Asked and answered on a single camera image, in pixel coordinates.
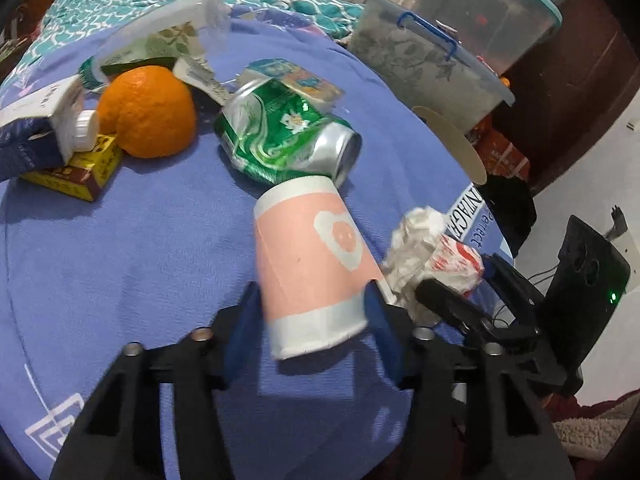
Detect white red wrapper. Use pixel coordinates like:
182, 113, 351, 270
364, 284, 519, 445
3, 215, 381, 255
381, 207, 484, 327

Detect pink white paper cup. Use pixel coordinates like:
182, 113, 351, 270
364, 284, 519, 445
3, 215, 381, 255
254, 176, 383, 361

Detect yellow red spice box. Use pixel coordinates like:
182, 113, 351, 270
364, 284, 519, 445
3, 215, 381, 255
21, 134, 124, 203

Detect dark blue milk carton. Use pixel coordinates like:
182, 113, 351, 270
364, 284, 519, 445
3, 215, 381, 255
0, 76, 100, 181

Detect black router device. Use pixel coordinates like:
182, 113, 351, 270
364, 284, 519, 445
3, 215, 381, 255
537, 216, 631, 374

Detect round cardboard disc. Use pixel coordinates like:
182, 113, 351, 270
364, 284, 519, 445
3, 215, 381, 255
411, 106, 487, 185

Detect blue patterned bed sheet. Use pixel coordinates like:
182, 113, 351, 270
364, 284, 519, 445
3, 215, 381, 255
0, 4, 516, 480

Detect small teal snack packet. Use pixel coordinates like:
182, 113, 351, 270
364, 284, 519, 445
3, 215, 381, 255
235, 58, 344, 112

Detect crushed green soda can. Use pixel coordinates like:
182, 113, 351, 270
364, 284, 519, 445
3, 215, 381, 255
215, 78, 362, 188

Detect orange fruit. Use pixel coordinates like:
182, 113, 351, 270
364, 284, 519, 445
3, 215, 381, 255
96, 65, 198, 159

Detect clear plastic bottle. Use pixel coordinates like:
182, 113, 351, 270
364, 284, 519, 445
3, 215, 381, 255
78, 0, 231, 91

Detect clear storage box blue handle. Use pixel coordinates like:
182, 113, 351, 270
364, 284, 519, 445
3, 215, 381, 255
348, 0, 515, 132

